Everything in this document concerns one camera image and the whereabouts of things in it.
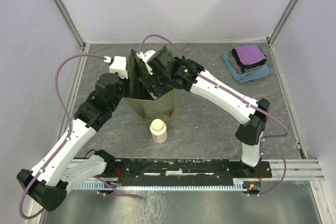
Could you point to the blue folded cloth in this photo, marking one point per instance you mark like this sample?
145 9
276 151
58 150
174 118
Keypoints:
259 73

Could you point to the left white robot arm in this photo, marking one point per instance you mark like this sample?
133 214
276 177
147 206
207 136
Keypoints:
49 182

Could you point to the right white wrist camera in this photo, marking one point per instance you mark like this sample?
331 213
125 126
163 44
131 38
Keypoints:
145 57

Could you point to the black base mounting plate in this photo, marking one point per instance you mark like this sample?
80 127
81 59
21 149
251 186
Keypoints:
182 172

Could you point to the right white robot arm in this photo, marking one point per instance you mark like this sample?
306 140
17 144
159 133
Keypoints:
249 112

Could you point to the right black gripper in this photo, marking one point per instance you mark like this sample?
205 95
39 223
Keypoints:
148 81

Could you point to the olive green canvas bag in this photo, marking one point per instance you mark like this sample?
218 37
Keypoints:
145 107

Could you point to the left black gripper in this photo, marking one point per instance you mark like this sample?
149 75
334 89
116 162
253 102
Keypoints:
126 82

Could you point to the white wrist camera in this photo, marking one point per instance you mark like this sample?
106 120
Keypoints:
145 57
117 65

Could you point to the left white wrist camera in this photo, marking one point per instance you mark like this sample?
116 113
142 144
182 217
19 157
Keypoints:
117 65

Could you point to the cream round jar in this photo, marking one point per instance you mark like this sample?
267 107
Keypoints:
158 131

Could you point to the aluminium frame rail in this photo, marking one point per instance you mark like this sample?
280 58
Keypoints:
296 169

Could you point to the striped folded cloth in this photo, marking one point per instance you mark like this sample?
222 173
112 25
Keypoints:
243 69

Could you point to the purple folded cloth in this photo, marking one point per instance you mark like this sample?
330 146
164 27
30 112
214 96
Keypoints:
248 55

